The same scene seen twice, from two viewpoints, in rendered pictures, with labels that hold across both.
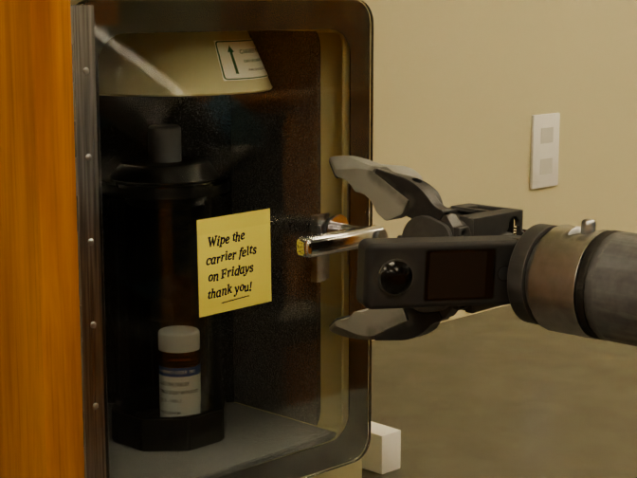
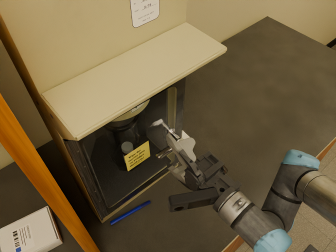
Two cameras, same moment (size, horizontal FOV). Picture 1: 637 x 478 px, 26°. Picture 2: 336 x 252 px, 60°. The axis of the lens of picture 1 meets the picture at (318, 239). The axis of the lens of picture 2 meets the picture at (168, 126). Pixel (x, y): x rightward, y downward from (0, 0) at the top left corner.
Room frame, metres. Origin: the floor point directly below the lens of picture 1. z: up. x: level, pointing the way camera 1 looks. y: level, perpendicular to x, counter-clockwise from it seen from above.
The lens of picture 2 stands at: (0.65, -0.05, 1.84)
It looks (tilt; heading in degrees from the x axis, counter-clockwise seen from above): 51 degrees down; 5
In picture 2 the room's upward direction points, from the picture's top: straight up
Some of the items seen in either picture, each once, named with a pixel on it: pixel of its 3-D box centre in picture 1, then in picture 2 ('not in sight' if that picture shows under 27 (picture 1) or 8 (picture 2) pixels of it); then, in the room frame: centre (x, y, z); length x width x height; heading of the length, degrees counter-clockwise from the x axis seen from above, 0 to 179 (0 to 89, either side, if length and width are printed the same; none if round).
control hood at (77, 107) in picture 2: not in sight; (142, 89); (1.04, 0.03, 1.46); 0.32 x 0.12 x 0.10; 136
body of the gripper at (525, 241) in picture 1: (489, 263); (210, 181); (1.00, -0.13, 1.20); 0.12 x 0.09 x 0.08; 46
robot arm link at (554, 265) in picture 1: (575, 275); (234, 206); (0.94, -0.18, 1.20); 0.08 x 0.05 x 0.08; 136
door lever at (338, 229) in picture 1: (329, 238); (167, 144); (1.10, -0.01, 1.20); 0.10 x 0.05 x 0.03; 135
